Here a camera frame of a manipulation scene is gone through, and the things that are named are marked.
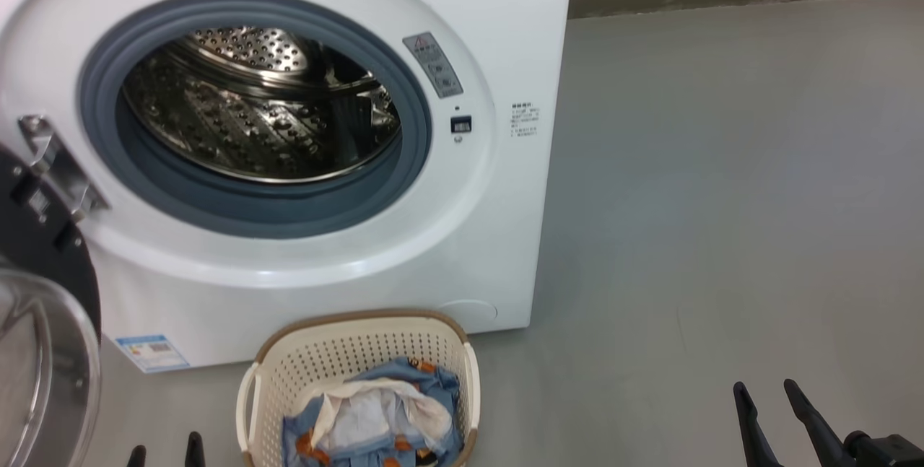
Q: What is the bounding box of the black round glass door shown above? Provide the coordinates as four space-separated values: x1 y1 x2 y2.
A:
0 142 103 467

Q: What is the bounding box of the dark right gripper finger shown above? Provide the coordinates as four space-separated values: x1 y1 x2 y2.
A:
784 379 860 467
733 381 784 467

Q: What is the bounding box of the grey warning sticker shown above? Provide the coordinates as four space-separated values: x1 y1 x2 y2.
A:
402 32 464 99

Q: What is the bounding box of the blue energy label sticker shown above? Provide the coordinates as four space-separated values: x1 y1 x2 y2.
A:
114 334 191 374

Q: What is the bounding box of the white garment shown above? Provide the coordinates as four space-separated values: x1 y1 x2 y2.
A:
310 379 453 453

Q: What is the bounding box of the white front-load washing machine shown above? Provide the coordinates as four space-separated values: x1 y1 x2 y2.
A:
0 0 576 374

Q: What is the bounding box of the blue cartoon print garment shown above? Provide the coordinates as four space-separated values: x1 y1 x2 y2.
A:
282 357 463 467

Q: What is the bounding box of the cream perforated laundry basket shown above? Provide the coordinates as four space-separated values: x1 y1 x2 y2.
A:
236 310 481 467

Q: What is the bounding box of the metal door hinge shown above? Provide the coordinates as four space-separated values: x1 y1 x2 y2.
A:
18 115 109 222

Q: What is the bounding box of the grey rubber door gasket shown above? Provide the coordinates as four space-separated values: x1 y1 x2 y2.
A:
77 0 434 240

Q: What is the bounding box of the round white filter cover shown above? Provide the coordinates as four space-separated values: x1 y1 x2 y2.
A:
437 299 499 334

